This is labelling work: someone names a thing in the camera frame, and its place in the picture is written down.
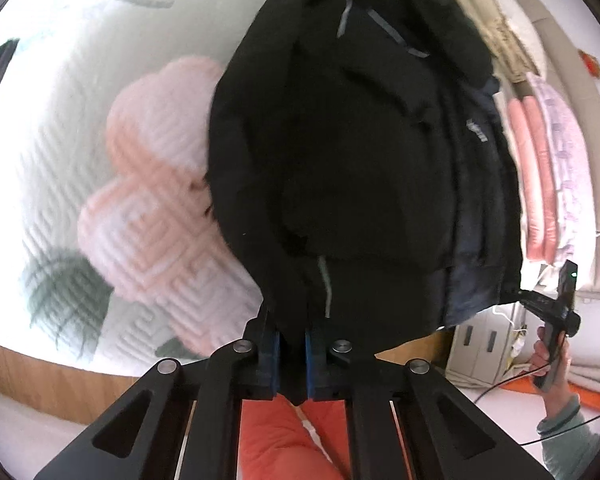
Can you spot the white nightstand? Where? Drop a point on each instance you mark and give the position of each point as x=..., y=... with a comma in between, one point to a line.
x=480, y=355

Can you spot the black hooded jacket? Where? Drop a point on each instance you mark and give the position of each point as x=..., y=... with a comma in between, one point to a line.
x=355, y=160

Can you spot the floral bed sheet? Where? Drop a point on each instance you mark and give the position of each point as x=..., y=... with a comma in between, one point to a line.
x=55, y=110

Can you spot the pink purple folded blanket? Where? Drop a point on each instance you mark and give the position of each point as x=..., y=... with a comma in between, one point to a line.
x=545, y=170

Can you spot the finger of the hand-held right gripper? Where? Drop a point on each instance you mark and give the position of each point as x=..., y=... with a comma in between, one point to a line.
x=537, y=302

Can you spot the person's right hand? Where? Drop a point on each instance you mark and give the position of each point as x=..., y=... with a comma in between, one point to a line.
x=552, y=385

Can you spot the person's orange pants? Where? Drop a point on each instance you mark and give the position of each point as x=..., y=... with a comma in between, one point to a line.
x=275, y=440

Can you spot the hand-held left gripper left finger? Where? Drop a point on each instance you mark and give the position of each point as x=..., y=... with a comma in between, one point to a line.
x=275, y=360

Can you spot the orange cloth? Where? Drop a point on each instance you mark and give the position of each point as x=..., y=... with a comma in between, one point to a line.
x=587, y=395

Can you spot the folded beige quilt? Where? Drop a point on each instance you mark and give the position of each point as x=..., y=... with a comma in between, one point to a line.
x=485, y=10

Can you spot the red brown plush toy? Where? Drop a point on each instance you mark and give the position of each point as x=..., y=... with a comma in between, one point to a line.
x=592, y=65

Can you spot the person's right forearm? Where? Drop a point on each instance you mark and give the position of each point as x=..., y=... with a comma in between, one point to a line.
x=570, y=440

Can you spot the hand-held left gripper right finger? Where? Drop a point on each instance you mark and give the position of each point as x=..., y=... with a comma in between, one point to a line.
x=311, y=360

